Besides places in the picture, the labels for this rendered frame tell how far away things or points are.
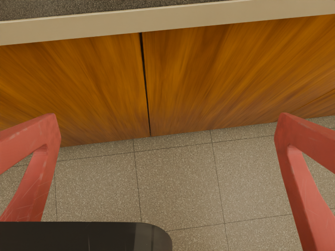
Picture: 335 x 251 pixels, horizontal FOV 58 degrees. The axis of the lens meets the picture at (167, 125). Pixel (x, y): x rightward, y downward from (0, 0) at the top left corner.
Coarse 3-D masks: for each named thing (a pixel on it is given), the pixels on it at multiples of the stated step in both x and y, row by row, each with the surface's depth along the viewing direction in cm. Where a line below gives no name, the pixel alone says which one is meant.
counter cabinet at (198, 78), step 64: (0, 64) 38; (64, 64) 40; (128, 64) 43; (192, 64) 46; (256, 64) 50; (320, 64) 54; (0, 128) 70; (64, 128) 78; (128, 128) 88; (192, 128) 102
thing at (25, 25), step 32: (0, 0) 25; (32, 0) 25; (64, 0) 25; (96, 0) 25; (128, 0) 25; (160, 0) 25; (192, 0) 25; (224, 0) 25; (256, 0) 26; (288, 0) 27; (320, 0) 27; (0, 32) 26; (32, 32) 26; (64, 32) 27; (96, 32) 28; (128, 32) 28
